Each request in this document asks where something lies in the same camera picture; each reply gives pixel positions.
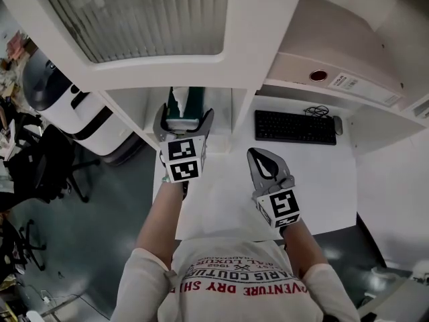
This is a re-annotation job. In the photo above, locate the black coiled cable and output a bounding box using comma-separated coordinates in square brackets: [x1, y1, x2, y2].
[304, 105, 333, 118]

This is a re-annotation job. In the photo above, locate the person's white printed shirt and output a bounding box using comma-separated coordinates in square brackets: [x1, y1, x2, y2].
[109, 237, 362, 322]

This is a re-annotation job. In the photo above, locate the person's right forearm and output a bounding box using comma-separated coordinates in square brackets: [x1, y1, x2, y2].
[279, 217, 328, 280]

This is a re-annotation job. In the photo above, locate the white and black service robot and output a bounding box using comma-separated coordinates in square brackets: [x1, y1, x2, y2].
[21, 48, 142, 158]

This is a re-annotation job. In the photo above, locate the white file binder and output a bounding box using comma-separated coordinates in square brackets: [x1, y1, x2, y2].
[263, 50, 409, 109]

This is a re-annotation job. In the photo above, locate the white desk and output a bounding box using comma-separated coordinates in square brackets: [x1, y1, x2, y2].
[0, 0, 429, 270]

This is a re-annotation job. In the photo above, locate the green and white tissues box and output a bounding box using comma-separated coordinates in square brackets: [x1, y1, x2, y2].
[166, 86, 206, 138]

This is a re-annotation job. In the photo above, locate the person's left forearm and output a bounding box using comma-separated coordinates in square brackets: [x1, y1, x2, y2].
[135, 178, 186, 272]

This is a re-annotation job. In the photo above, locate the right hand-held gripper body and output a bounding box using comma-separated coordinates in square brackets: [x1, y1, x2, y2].
[251, 175, 302, 229]

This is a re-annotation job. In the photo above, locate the black keyboard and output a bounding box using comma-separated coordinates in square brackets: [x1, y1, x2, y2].
[253, 109, 338, 146]

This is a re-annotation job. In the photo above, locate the black office chair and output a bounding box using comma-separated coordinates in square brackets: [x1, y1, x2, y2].
[0, 111, 102, 208]
[0, 209, 48, 275]

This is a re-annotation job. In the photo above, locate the frosted glass cabinet door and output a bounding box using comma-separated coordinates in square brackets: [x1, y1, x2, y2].
[0, 0, 306, 93]

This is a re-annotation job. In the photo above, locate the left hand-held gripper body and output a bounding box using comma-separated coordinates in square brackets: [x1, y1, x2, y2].
[156, 125, 209, 184]

